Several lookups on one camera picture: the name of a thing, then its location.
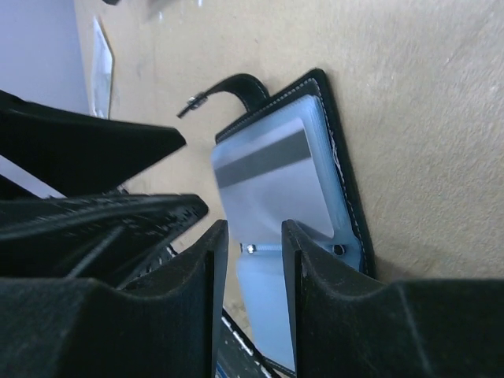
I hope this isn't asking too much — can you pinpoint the clear plastic card sleeve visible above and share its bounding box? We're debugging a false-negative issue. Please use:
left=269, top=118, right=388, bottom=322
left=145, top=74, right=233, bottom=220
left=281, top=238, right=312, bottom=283
left=91, top=17, right=113, bottom=119

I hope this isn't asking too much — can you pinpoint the black leather card holder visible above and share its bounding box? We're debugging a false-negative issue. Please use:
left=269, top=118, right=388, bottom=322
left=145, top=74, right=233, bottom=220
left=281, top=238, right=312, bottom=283
left=186, top=69, right=376, bottom=369

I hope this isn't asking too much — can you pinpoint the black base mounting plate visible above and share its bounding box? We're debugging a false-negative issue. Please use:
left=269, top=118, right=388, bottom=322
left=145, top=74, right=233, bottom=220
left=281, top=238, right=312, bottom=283
left=215, top=309, right=280, bottom=378

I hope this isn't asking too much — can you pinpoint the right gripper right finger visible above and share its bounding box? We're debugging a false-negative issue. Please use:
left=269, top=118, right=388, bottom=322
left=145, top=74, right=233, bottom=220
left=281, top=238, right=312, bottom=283
left=282, top=220, right=503, bottom=377

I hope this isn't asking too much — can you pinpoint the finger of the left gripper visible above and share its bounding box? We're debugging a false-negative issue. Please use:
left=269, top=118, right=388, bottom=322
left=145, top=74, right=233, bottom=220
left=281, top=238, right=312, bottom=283
left=1, top=194, right=209, bottom=287
left=1, top=92, right=186, bottom=196

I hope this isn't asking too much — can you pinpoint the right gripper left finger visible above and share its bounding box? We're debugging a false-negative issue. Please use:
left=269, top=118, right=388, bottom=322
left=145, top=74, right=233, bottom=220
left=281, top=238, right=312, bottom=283
left=1, top=220, right=228, bottom=377

